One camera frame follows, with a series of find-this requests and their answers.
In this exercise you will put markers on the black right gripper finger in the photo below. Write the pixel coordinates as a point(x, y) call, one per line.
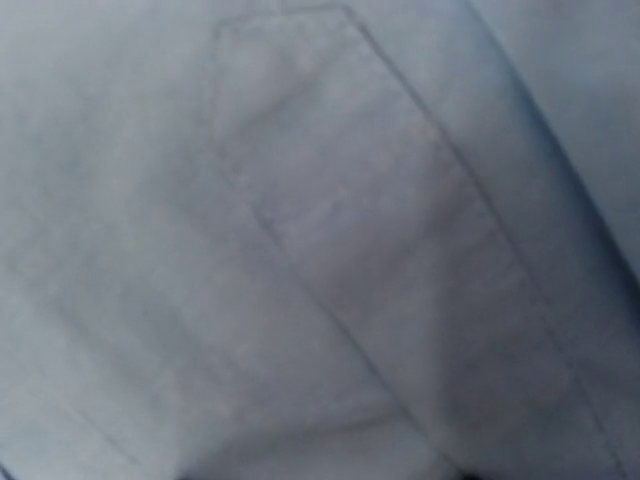
point(471, 476)

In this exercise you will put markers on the light blue long sleeve shirt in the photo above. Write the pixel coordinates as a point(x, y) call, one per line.
point(298, 240)

